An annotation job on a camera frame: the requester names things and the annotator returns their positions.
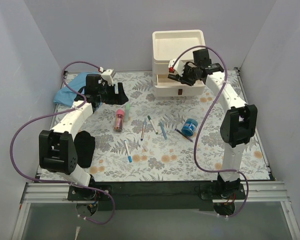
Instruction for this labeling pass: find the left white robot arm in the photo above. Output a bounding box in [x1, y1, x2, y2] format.
[38, 72, 129, 200]

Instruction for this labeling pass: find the blue marker pen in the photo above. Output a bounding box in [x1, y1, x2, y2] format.
[159, 121, 168, 140]

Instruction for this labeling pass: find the purple slim marker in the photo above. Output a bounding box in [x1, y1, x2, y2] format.
[140, 118, 147, 141]

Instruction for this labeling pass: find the white marker blue cap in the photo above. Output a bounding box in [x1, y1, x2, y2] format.
[123, 140, 132, 163]

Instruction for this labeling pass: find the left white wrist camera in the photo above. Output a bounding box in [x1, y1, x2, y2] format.
[98, 68, 116, 87]

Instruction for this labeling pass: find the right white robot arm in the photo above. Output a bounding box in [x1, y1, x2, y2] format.
[168, 45, 258, 199]

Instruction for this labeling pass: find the white drawer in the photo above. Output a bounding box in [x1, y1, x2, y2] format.
[152, 74, 205, 97]

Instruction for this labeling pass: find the pink-capped clear tube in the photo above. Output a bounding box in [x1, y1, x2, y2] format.
[114, 109, 125, 133]

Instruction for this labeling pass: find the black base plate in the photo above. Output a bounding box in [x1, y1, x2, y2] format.
[67, 181, 247, 212]

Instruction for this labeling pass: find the blue round jar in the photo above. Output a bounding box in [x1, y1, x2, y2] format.
[181, 118, 198, 137]

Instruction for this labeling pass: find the purple cable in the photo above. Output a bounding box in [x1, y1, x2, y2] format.
[9, 61, 116, 225]
[173, 45, 250, 219]

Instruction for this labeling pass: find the floral table mat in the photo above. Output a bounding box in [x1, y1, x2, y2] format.
[38, 69, 270, 182]

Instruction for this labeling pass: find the green-capped white marker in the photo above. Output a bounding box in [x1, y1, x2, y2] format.
[147, 115, 159, 135]

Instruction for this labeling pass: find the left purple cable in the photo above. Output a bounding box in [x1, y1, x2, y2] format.
[9, 61, 116, 225]

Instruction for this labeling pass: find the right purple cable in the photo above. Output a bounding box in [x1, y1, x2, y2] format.
[173, 45, 250, 219]

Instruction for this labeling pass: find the blue cloth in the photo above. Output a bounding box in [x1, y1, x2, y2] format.
[53, 72, 88, 107]

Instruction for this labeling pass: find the white three-drawer organizer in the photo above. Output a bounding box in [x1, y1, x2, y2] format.
[151, 29, 207, 98]

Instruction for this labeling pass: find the black cloth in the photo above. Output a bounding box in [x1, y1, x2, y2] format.
[74, 130, 96, 169]

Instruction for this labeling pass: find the light green eraser stick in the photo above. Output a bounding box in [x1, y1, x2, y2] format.
[123, 102, 131, 123]

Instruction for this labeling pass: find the purple pen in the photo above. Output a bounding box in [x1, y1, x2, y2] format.
[174, 128, 193, 143]

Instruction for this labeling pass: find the aluminium front rail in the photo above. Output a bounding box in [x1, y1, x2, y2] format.
[12, 181, 300, 240]

